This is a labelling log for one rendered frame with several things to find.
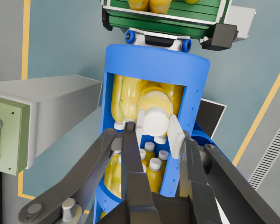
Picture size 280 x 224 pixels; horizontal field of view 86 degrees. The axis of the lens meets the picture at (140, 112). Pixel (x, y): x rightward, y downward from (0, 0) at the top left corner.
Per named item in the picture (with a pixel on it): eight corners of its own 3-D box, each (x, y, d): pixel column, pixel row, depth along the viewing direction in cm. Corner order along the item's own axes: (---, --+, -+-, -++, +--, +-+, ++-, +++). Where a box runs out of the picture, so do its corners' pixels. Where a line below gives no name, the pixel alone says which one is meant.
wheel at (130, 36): (130, 43, 52) (134, 44, 53) (131, 28, 50) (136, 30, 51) (123, 43, 55) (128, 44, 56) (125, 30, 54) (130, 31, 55)
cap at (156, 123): (142, 130, 24) (141, 134, 22) (143, 106, 23) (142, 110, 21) (166, 131, 24) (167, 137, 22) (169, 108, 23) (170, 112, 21)
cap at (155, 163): (147, 167, 50) (148, 162, 49) (150, 161, 53) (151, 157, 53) (159, 171, 48) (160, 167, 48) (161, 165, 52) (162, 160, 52)
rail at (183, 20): (105, 11, 52) (103, 8, 50) (106, 8, 52) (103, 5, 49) (218, 28, 52) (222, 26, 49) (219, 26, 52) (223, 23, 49)
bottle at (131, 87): (156, 59, 40) (145, 123, 45) (142, 58, 46) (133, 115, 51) (134, 55, 36) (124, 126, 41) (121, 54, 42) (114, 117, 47)
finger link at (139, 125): (138, 153, 16) (132, 152, 16) (141, 127, 23) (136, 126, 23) (142, 128, 15) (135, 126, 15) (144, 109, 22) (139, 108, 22)
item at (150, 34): (144, 45, 57) (142, 39, 45) (145, 38, 56) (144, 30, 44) (170, 49, 57) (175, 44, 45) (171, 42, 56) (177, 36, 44)
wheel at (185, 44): (180, 51, 53) (185, 51, 51) (182, 37, 51) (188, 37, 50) (185, 53, 56) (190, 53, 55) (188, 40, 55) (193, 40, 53)
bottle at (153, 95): (139, 107, 42) (131, 138, 24) (140, 82, 40) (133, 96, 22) (164, 109, 42) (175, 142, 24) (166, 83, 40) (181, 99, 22)
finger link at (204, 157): (186, 150, 14) (218, 155, 14) (178, 128, 19) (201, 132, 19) (182, 163, 14) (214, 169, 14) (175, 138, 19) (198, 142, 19)
